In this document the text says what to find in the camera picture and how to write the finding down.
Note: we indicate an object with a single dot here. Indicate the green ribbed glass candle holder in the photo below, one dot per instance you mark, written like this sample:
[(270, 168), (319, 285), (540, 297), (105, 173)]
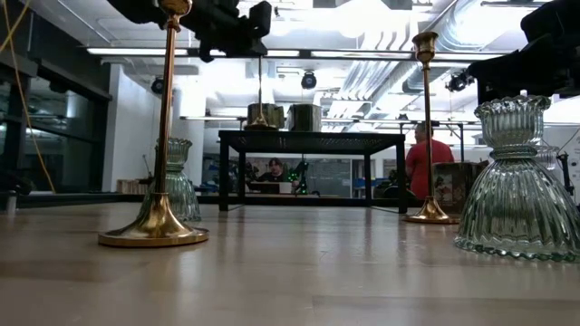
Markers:
[(183, 194), (516, 208)]

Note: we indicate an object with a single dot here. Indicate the black perforated metal shelf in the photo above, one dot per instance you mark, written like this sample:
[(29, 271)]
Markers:
[(312, 141)]

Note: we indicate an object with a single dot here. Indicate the small white cup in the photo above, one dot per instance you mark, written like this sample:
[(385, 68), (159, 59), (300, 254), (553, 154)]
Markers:
[(285, 188)]

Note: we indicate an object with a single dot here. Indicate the tall brass candlestick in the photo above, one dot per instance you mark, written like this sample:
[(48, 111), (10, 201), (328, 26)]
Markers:
[(430, 213), (260, 123)]

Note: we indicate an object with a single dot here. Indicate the green lit machine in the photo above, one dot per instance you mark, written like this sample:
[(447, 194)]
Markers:
[(299, 176)]

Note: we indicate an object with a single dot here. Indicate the wooden slat crate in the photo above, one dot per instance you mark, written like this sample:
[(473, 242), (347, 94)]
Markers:
[(131, 186)]

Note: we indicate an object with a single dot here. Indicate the person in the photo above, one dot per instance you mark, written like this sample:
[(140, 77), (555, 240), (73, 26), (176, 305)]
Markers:
[(419, 167), (275, 169)]

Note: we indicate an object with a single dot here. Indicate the short brass candlestick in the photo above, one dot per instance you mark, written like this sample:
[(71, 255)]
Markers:
[(156, 226)]

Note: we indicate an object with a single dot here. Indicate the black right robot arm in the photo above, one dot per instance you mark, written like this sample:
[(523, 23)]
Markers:
[(553, 22)]

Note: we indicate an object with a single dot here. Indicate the black aluminium table frame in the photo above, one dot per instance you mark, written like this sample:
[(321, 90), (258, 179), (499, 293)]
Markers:
[(68, 198)]

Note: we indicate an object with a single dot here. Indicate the overhead light bar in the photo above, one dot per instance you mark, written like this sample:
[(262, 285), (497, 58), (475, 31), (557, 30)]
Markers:
[(136, 51)]

